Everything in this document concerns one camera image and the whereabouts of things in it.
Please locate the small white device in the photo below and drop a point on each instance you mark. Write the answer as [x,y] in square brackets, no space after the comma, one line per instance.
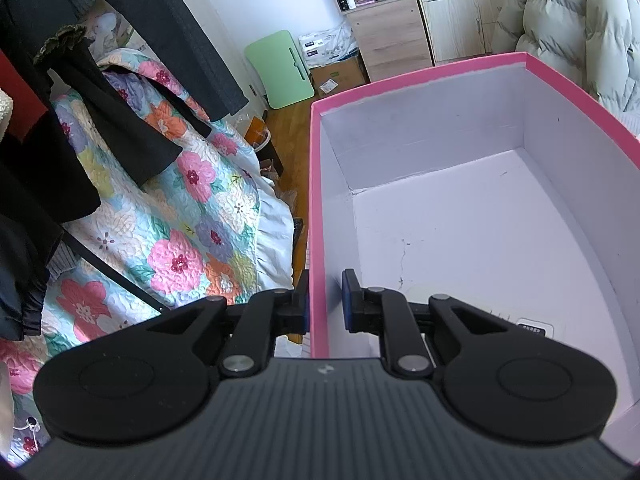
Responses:
[534,328]

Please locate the light wooden wardrobe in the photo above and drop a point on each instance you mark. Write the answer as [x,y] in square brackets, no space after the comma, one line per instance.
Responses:
[460,15]

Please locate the white tissue pack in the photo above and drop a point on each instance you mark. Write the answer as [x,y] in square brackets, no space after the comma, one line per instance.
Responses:
[327,42]

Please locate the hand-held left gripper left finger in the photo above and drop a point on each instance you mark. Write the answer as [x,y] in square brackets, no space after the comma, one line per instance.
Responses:
[301,307]

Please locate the dark grey hanging garment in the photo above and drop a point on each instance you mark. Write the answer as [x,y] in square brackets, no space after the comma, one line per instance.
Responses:
[165,15]

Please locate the red cloth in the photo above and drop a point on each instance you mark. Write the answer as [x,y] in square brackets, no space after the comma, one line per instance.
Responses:
[17,105]

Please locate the pink cardboard box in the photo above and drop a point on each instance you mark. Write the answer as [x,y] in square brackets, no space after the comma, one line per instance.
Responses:
[465,220]

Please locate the wooden shelf cabinet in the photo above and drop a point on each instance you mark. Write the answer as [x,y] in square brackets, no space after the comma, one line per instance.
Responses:
[390,35]

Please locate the small trash bin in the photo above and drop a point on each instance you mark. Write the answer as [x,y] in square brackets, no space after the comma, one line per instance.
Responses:
[260,137]

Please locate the black hanging garment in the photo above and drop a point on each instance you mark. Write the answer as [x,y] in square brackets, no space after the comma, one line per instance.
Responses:
[60,160]

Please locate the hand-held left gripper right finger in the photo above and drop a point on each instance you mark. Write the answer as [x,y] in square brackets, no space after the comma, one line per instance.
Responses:
[346,307]

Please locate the floral quilt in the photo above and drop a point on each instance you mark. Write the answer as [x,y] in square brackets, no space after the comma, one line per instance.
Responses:
[200,240]

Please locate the pale green puffer jacket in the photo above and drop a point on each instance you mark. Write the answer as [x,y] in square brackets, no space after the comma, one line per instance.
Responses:
[575,25]

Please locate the brown cardboard box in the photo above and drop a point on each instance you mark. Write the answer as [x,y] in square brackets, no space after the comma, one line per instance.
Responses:
[342,77]

